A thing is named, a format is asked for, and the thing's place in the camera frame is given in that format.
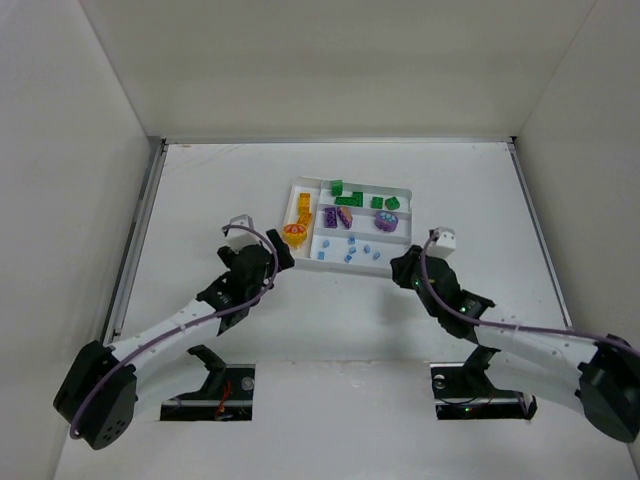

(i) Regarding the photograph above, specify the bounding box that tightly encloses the orange round lego figure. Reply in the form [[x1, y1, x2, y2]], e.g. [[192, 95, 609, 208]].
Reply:
[[282, 223, 308, 249]]

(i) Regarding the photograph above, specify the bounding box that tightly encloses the yellow lego brick pair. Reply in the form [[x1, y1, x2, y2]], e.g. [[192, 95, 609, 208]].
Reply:
[[297, 211, 313, 227]]

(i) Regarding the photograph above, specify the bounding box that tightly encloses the purple lego brick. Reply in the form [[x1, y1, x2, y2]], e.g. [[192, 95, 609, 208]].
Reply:
[[336, 206, 353, 229], [324, 207, 338, 229]]

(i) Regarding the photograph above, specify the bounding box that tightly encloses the green curved lego brick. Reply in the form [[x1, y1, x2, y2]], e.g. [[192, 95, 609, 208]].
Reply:
[[330, 180, 344, 197]]

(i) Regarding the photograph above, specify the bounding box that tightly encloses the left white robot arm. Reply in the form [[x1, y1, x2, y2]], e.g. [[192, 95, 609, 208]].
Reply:
[[53, 224, 295, 450]]

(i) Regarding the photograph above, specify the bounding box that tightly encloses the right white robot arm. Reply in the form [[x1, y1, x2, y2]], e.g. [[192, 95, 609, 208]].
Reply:
[[390, 245, 639, 444]]

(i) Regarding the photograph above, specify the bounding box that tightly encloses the white divided sorting tray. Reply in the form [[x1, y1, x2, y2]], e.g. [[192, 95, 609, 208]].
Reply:
[[277, 175, 414, 279]]

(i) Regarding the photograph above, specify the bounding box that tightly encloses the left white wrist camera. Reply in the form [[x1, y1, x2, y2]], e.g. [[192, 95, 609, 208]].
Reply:
[[223, 214, 259, 253]]

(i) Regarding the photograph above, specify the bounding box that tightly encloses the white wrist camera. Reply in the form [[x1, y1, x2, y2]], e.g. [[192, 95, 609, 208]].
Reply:
[[223, 214, 259, 253], [427, 227, 456, 259]]

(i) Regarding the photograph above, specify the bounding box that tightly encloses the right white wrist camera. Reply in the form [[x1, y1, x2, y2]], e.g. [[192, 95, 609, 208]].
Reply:
[[427, 227, 456, 259]]

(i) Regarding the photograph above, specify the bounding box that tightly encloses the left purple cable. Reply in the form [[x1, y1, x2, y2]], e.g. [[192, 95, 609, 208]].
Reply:
[[68, 224, 280, 440]]

